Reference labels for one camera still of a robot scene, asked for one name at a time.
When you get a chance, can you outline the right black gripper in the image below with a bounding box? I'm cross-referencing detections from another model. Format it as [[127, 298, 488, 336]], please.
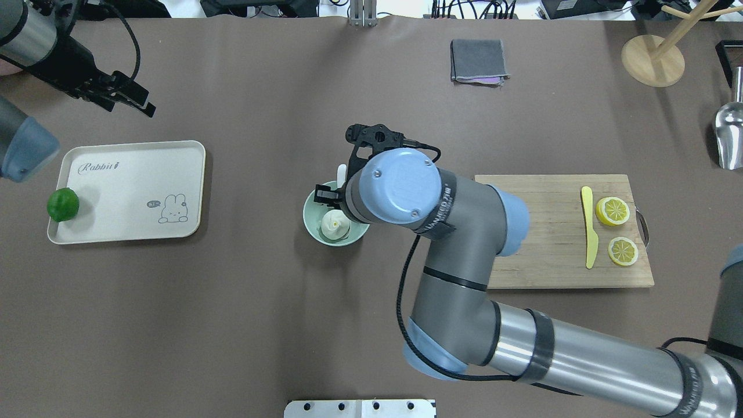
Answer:
[[314, 180, 350, 212]]

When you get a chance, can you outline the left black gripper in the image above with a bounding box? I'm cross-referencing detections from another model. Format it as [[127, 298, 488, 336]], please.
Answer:
[[26, 37, 156, 117]]

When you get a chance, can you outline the white ceramic spoon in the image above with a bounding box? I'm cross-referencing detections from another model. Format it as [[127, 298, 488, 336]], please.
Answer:
[[336, 164, 348, 188]]

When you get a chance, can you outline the white steamed bun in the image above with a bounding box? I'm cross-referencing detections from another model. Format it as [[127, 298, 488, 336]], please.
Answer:
[[319, 209, 351, 241]]

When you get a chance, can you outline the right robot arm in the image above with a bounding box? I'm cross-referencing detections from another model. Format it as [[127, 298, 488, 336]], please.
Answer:
[[313, 148, 741, 417]]

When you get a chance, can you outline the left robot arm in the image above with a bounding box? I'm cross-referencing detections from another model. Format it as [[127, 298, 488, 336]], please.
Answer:
[[1, 1, 156, 183]]

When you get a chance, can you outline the cream rabbit tray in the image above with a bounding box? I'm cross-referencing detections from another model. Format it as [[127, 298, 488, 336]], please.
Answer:
[[47, 140, 206, 244]]

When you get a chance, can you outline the green lime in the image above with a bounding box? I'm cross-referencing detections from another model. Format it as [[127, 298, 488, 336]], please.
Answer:
[[46, 188, 80, 222]]

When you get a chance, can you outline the grey folded cloth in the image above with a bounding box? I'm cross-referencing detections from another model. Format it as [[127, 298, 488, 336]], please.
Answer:
[[449, 39, 511, 87]]

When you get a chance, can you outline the bamboo cutting board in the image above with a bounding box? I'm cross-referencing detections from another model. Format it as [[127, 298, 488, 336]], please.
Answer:
[[475, 174, 654, 289]]

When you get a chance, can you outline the yellow plastic knife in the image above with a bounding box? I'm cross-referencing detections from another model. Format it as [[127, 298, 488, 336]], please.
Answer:
[[580, 186, 599, 269]]

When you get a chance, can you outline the lower lemon half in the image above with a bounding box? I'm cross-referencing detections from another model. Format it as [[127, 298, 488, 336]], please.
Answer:
[[595, 196, 630, 226]]

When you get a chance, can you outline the upper lemon slice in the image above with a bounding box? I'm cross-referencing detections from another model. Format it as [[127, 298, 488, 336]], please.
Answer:
[[608, 236, 639, 267]]

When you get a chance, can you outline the wooden mug tree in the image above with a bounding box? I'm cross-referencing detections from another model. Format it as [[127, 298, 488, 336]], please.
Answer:
[[621, 1, 742, 88]]

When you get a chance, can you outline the metal scoop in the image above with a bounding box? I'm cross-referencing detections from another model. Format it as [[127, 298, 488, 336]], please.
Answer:
[[715, 67, 742, 170]]

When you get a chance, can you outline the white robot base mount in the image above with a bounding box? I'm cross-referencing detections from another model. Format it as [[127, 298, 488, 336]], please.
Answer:
[[283, 398, 438, 417]]

